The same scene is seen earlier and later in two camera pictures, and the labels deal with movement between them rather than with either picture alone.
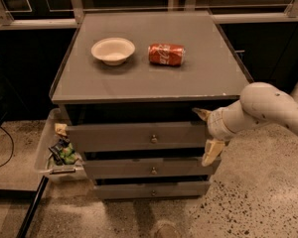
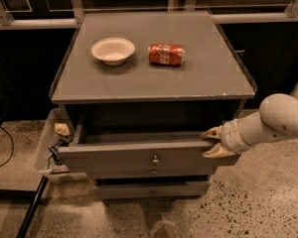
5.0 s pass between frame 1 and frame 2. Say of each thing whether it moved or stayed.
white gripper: moved
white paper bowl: stayed
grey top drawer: moved
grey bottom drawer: stayed
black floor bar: stayed
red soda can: stayed
